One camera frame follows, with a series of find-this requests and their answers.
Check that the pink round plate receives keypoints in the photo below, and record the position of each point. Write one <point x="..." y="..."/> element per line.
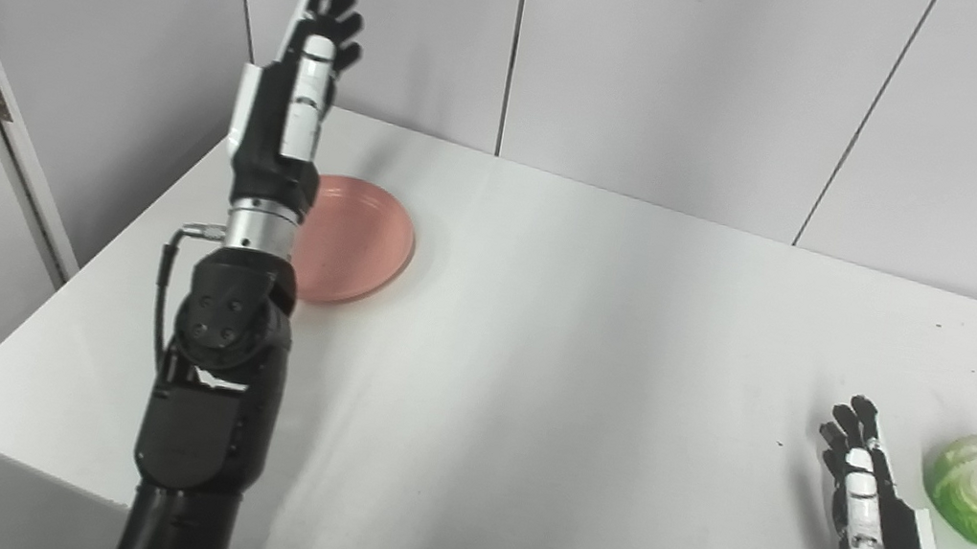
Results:
<point x="358" y="241"/>

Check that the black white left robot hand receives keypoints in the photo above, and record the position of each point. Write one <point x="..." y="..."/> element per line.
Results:
<point x="272" y="136"/>

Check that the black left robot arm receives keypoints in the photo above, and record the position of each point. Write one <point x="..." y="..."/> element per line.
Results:
<point x="213" y="398"/>

